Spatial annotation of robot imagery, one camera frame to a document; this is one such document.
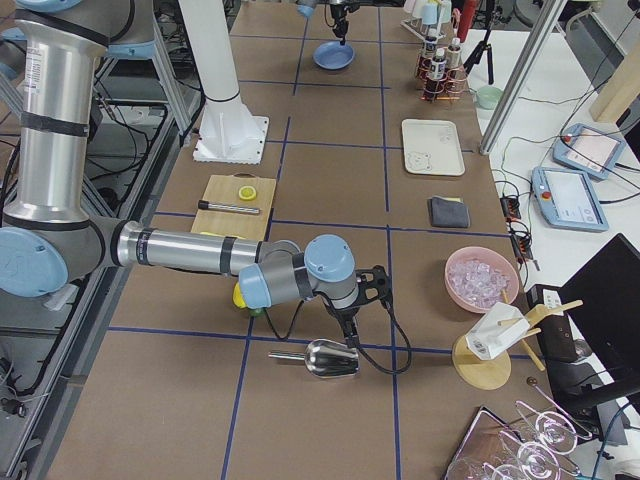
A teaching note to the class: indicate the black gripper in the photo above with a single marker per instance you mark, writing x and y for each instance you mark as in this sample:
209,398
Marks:
344,314

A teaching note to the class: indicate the light blue plate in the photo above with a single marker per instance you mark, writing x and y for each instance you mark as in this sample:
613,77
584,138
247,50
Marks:
333,55

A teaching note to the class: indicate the shiny metal scoop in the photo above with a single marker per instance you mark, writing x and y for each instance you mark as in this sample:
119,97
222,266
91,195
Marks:
324,359

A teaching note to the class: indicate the yellow lemon left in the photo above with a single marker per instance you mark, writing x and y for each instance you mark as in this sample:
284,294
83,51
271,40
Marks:
237,297

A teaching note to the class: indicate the pink bowl of ice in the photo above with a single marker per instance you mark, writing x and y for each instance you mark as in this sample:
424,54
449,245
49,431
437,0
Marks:
476,278

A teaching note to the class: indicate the wooden cup stand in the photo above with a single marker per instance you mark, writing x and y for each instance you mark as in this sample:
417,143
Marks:
493,374

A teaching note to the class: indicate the grey folded cloth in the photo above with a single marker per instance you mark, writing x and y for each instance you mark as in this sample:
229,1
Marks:
448,213

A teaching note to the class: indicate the white carton on stand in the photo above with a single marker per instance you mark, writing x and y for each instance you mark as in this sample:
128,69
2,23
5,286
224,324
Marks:
498,329

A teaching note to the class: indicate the lemon slice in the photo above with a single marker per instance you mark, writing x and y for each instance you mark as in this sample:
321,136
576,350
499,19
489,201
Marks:
247,193

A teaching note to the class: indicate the wooden cutting board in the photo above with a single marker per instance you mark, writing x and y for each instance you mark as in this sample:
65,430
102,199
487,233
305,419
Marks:
223,189

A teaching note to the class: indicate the yellow plastic knife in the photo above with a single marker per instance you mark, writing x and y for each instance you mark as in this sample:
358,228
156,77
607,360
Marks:
207,233

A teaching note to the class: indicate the black silver cylinder tool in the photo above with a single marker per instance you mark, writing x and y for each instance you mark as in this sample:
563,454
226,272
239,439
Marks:
228,208

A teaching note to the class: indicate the mirrored glass tray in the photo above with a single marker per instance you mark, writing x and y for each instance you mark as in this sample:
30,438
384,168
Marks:
495,449

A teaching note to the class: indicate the cream rectangular tray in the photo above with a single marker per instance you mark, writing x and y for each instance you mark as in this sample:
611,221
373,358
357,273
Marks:
431,147

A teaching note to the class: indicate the orange circuit board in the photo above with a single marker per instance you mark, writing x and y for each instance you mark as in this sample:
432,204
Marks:
511,207

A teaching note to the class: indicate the clear wine glass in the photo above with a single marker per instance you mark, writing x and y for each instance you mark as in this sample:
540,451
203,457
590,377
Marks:
554,430

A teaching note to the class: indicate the blue teach pendant near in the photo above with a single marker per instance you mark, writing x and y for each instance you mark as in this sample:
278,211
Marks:
567,199

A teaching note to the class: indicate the blue teach pendant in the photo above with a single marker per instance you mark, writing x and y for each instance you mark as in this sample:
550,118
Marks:
590,150
567,199

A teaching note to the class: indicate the black monitor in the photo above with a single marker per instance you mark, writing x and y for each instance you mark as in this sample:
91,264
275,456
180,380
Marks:
608,319

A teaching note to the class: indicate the mint green cup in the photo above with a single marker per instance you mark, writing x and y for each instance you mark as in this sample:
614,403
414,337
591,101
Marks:
487,97

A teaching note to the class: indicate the dark bottle middle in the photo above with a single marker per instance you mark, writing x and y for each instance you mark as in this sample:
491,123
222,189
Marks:
438,65

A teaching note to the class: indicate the dark bottle right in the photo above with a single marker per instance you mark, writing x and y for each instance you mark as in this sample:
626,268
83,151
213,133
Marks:
453,53

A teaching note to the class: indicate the dark bottle white cap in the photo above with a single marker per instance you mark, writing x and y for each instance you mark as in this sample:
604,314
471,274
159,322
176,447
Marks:
429,48

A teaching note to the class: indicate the blue teach pendant far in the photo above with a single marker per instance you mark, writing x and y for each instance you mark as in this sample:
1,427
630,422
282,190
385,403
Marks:
590,150

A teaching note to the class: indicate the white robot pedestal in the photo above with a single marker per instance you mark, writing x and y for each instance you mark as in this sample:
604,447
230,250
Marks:
228,132

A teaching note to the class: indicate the copper wire bottle rack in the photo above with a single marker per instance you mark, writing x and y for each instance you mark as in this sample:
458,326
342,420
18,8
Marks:
450,88

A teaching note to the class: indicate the black camera tripod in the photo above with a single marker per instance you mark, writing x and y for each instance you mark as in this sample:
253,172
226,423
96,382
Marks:
484,46

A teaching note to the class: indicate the aluminium frame post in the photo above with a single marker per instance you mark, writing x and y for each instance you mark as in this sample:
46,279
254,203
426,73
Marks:
531,51

